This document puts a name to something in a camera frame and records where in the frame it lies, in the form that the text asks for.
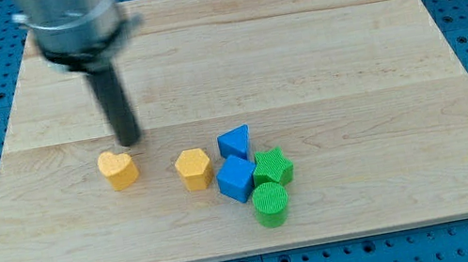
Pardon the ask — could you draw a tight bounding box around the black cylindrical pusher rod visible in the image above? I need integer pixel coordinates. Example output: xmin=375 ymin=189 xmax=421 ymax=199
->
xmin=86 ymin=64 xmax=142 ymax=147

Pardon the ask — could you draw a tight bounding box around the yellow heart block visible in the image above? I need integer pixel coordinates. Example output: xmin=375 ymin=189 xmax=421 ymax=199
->
xmin=97 ymin=151 xmax=139 ymax=192

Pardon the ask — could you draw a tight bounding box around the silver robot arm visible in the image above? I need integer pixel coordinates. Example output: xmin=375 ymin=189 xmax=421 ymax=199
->
xmin=12 ymin=0 xmax=143 ymax=147

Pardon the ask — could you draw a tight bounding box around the green circle block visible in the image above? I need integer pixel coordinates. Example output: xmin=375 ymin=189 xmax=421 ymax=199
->
xmin=252 ymin=182 xmax=289 ymax=228

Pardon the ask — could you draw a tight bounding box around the yellow hexagon block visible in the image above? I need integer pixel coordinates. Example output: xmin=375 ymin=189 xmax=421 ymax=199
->
xmin=175 ymin=148 xmax=214 ymax=192

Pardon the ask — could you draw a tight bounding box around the blue triangle block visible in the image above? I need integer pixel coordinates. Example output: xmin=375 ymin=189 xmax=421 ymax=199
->
xmin=216 ymin=124 xmax=250 ymax=160

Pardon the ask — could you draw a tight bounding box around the blue cube block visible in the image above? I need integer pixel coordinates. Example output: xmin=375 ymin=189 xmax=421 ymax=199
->
xmin=216 ymin=155 xmax=256 ymax=204

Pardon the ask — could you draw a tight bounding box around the green star block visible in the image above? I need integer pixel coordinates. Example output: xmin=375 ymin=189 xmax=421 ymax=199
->
xmin=253 ymin=146 xmax=294 ymax=186

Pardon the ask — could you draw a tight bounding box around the light wooden board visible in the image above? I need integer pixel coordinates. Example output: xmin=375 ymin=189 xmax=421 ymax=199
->
xmin=0 ymin=0 xmax=468 ymax=262

